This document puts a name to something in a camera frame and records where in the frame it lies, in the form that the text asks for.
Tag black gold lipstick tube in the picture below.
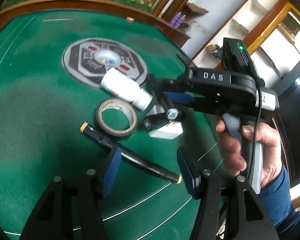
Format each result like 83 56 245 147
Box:
143 105 179 131

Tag black marker pen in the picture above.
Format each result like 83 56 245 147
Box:
79 122 182 184

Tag round mahjong control panel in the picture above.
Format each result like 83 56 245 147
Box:
62 37 148 89

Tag purple bottles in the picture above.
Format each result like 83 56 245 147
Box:
170 12 186 29

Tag blue right sleeve forearm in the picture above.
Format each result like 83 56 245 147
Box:
258 166 300 239

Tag black tape roll beige core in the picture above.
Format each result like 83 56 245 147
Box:
95 98 138 139

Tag person's right hand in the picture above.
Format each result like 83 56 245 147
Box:
216 120 282 188

